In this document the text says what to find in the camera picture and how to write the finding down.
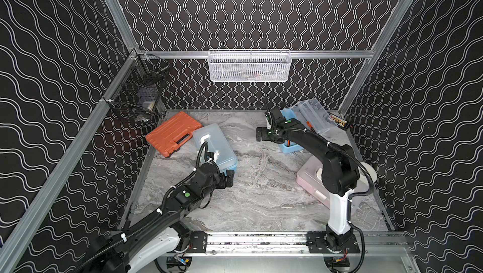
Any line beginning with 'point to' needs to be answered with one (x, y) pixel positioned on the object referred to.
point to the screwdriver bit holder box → (338, 121)
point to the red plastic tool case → (168, 136)
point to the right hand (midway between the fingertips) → (265, 135)
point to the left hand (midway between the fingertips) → (226, 169)
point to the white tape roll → (370, 170)
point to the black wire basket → (136, 94)
